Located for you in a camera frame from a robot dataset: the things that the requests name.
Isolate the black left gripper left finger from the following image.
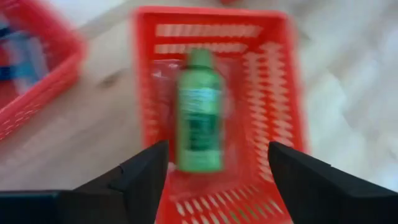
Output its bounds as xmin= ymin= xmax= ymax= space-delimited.
xmin=58 ymin=139 xmax=170 ymax=224

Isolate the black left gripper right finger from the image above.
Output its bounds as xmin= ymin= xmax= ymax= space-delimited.
xmin=268 ymin=141 xmax=398 ymax=224

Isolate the green travel bottle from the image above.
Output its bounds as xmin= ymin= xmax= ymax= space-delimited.
xmin=175 ymin=48 xmax=225 ymax=174

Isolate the red plastic basket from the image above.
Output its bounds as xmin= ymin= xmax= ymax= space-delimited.
xmin=0 ymin=0 xmax=87 ymax=141
xmin=132 ymin=6 xmax=307 ymax=224

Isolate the blue toothpaste tube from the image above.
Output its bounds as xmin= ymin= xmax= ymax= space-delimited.
xmin=0 ymin=18 xmax=50 ymax=94

